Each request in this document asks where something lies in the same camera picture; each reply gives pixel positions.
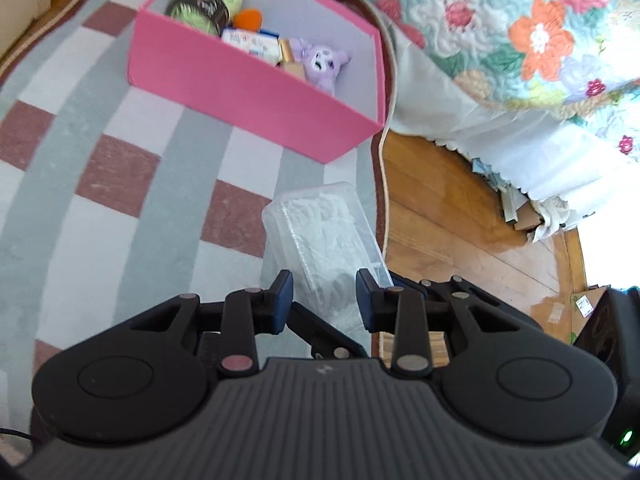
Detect white bed skirt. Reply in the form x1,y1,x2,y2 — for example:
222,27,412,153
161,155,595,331
52,0,640,243

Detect checkered cartoon rug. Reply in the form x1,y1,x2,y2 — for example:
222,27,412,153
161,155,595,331
0,0,401,441

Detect white tissue pack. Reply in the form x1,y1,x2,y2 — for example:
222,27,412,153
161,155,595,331
220,27,282,65

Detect beige foundation bottle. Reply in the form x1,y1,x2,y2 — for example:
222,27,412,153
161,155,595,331
277,39,307,80

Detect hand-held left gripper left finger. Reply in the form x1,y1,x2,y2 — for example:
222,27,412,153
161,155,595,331
127,269,296,380

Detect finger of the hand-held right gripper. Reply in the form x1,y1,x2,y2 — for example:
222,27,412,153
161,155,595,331
290,301,368,359
387,270,545,333

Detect pink cardboard box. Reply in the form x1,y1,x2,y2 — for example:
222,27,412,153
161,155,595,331
127,0,386,164

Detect clear plastic floss pick box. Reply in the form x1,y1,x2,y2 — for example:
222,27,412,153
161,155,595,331
261,181,395,323

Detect cream cabinet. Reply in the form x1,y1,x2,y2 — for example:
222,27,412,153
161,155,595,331
0,0,55,58

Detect orange makeup sponge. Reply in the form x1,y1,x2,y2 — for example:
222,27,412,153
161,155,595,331
234,9,266,31

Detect brown cardboard piece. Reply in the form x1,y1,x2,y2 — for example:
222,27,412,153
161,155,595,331
514,200,548,232

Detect cardboard box with label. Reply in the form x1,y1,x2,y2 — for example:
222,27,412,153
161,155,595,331
570,285,611,346

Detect black cable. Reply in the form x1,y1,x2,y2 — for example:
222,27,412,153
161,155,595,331
0,426,37,445

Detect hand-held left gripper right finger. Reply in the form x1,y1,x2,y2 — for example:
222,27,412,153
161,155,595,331
355,268,523,380

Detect purple plush toy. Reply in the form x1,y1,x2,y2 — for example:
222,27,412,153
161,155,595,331
289,36,353,97

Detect floral quilt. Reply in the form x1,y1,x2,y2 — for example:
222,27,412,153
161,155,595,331
320,0,640,161

